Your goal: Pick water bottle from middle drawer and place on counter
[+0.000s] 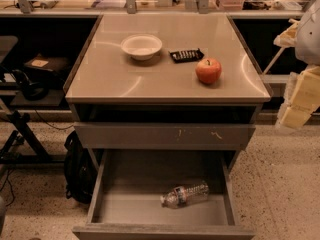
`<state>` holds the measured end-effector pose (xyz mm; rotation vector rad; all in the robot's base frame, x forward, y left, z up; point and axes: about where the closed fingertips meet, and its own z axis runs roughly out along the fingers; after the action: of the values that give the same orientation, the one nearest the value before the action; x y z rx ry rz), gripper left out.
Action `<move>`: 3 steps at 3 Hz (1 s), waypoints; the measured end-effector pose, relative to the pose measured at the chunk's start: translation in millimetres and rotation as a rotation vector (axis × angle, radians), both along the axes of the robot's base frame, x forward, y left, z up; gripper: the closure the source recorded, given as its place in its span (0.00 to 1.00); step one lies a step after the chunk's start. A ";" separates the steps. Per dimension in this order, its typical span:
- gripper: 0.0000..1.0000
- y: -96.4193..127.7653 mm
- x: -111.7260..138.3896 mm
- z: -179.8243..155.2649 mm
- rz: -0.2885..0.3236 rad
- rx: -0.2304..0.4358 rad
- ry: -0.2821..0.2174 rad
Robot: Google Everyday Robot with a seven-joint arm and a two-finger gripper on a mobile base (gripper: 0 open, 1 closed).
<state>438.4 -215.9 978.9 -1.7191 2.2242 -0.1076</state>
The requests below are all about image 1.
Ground clear plastic water bottle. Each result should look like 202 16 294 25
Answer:
160 181 209 209

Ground black box with label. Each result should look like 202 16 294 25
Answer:
24 54 72 79

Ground black headphones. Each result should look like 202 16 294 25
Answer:
12 69 49 101

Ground closed grey top drawer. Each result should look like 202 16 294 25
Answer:
74 122 255 150

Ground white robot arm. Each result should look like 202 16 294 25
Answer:
273 0 320 132

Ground grey drawer cabinet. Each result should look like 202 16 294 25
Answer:
66 13 271 166

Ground open grey middle drawer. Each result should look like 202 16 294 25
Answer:
73 150 254 240

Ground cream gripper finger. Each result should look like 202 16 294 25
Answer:
273 19 300 48
276 66 320 130

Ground black snack bar packet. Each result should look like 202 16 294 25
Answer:
169 49 204 63

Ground black backpack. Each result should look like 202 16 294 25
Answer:
64 131 97 204

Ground white bowl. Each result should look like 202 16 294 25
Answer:
121 34 162 61

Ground black metal stand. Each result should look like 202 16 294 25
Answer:
0 99 64 164

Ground red apple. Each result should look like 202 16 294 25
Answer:
195 58 222 85

